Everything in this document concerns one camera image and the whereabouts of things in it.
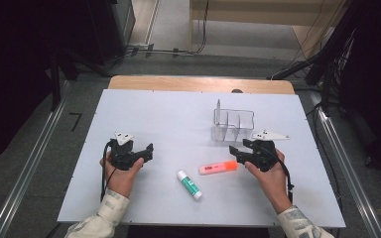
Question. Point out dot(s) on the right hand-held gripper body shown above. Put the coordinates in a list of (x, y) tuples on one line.
[(261, 153)]

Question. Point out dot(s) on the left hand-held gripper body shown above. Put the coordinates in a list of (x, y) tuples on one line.
[(121, 155)]

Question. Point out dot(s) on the clear plastic organizer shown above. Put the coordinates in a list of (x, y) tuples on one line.
[(233, 127)]

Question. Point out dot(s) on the orange highlighter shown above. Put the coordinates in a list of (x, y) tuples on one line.
[(218, 167)]

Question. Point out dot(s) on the green and white glue stick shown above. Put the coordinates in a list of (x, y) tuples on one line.
[(189, 185)]

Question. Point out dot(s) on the person's left hand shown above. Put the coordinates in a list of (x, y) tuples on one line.
[(124, 181)]

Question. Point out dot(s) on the person's right hand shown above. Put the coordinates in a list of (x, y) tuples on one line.
[(271, 188)]

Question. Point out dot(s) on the wooden table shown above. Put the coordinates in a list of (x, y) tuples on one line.
[(198, 84)]

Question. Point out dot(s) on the dark cabinet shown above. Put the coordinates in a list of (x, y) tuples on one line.
[(115, 26)]

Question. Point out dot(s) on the light wooden furniture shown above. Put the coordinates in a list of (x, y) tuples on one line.
[(254, 13)]

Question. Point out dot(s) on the metal floor rail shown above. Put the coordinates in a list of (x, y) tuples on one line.
[(347, 158), (29, 162)]

